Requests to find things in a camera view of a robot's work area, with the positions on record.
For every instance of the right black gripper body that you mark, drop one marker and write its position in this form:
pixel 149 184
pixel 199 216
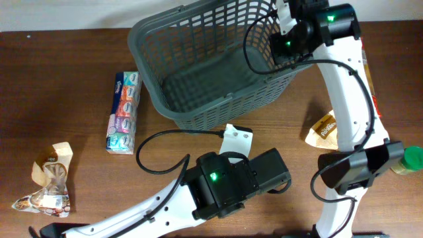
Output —
pixel 287 47

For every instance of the grey plastic basket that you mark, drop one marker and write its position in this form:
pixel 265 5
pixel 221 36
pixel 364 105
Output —
pixel 209 62

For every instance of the green lidded seasoning jar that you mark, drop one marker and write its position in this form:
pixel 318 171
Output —
pixel 411 162

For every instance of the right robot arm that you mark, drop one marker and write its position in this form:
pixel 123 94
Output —
pixel 329 36

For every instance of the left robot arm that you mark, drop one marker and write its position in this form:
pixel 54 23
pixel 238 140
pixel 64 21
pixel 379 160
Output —
pixel 217 186

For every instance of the colourful tissue pack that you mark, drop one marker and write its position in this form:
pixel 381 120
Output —
pixel 120 135

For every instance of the right beige snack bag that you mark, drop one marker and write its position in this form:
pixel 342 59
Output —
pixel 323 134

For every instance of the beige snack bag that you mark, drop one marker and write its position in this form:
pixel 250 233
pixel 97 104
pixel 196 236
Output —
pixel 323 134
pixel 50 171

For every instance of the red pasta packet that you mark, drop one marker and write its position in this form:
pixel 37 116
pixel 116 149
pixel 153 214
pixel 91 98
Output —
pixel 369 81

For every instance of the left beige snack bag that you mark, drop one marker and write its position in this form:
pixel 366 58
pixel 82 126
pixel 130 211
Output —
pixel 50 171

